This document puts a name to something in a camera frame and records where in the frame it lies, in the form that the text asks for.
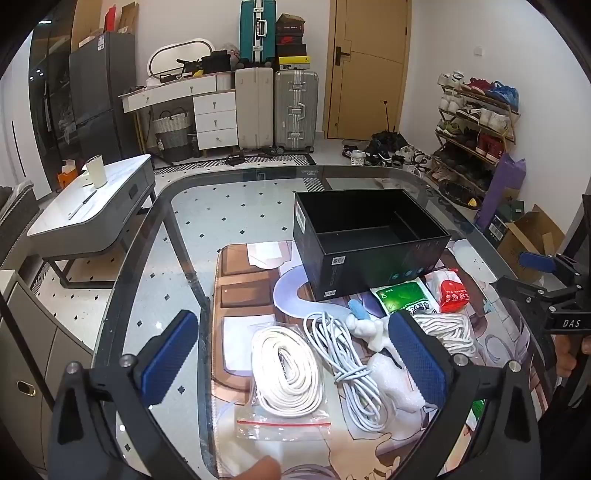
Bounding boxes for white dresser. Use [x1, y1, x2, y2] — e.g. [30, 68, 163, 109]
[119, 74, 239, 151]

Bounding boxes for pile of loose shoes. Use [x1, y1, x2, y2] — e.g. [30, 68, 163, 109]
[342, 131, 433, 169]

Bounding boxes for orange tissue box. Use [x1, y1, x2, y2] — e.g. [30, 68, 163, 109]
[56, 159, 87, 192]

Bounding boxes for flat brown cardboard box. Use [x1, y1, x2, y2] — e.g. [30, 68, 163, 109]
[117, 2, 140, 34]

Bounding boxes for oval white mirror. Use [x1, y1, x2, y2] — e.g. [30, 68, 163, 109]
[148, 39, 216, 77]

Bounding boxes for rows of assorted shoes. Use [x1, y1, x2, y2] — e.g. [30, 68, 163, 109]
[436, 71, 520, 186]

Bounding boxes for teal suitcase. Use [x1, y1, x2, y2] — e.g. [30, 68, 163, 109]
[239, 0, 278, 64]

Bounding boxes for grey sideboard cabinet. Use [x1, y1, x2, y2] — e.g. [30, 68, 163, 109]
[0, 270, 94, 472]

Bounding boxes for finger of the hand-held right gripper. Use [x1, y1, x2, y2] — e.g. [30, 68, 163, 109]
[492, 275, 583, 319]
[518, 251, 583, 289]

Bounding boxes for white foam piece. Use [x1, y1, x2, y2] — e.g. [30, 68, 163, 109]
[367, 353, 437, 415]

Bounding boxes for white rope coil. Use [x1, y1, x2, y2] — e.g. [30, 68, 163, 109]
[411, 311, 477, 360]

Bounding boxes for striped rug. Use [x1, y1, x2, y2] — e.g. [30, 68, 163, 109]
[152, 152, 320, 175]

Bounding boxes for thin white pen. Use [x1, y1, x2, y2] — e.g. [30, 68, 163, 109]
[68, 191, 99, 220]

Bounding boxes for dark glass cabinet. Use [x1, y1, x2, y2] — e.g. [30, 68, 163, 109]
[28, 0, 78, 195]

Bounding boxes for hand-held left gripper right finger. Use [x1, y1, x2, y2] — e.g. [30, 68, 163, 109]
[387, 309, 542, 480]

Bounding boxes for black umbrella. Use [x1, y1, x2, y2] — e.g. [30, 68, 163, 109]
[372, 99, 408, 149]

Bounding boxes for white cord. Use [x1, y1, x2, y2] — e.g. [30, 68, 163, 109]
[235, 323, 334, 441]

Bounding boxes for printed table mat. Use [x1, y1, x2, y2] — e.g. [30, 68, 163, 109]
[212, 240, 559, 480]

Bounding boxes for white cup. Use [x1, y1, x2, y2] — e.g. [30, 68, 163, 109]
[85, 156, 108, 189]

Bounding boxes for wooden door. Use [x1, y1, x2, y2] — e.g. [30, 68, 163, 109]
[325, 0, 412, 140]

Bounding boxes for person's left hand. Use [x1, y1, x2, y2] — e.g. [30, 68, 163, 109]
[230, 455, 282, 480]

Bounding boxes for black bag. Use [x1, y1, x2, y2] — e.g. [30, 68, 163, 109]
[201, 52, 232, 75]

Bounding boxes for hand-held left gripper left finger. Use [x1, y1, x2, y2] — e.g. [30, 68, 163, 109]
[46, 309, 200, 480]

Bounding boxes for person's right hand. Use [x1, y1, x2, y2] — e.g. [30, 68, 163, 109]
[554, 333, 591, 381]

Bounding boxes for red white packet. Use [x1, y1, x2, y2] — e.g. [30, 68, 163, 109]
[425, 269, 472, 315]

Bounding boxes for blue white plush toy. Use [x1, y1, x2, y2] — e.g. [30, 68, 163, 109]
[346, 299, 394, 352]

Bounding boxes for grey white coffee table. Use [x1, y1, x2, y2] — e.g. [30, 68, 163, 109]
[27, 154, 157, 289]

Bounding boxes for open cardboard box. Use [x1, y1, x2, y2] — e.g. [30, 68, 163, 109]
[496, 205, 567, 283]

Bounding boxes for green white packet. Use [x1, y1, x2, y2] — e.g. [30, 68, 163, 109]
[372, 277, 437, 318]

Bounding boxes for white cable bundle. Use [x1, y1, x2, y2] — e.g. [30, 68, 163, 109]
[305, 311, 394, 435]

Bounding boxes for woven basket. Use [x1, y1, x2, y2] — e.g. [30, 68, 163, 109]
[152, 108, 195, 163]

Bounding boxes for black cardboard box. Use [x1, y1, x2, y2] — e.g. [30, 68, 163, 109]
[293, 188, 452, 303]

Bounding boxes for grey sofa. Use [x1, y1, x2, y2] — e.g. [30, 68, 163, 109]
[0, 185, 41, 269]

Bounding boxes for silver suitcase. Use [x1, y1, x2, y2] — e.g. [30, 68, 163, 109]
[273, 69, 320, 154]

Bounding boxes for grey fridge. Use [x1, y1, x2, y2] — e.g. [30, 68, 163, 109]
[69, 31, 138, 163]

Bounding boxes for wooden shoe rack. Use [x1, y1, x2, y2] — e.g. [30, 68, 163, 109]
[427, 85, 521, 195]

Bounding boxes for beige suitcase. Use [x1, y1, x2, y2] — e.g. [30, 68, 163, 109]
[235, 67, 274, 151]

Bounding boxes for purple bag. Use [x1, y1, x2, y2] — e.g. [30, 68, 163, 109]
[475, 154, 527, 232]

